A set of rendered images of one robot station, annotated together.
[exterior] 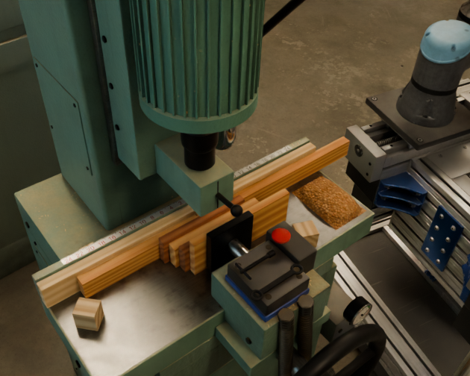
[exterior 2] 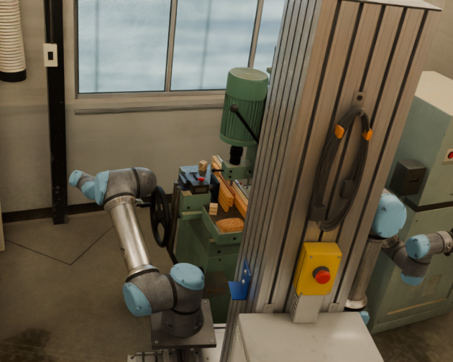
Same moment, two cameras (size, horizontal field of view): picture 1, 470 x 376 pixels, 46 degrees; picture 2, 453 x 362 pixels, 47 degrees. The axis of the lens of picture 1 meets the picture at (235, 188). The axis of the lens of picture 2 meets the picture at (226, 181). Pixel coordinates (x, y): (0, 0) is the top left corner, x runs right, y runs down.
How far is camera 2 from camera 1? 2.40 m
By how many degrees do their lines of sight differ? 79
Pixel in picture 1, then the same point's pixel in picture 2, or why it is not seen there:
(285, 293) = (180, 177)
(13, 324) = not seen: hidden behind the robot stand
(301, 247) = (195, 183)
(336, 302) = (210, 279)
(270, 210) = (223, 195)
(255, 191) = (238, 200)
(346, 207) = (223, 223)
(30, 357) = not seen: hidden behind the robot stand
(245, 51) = (226, 118)
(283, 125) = not seen: outside the picture
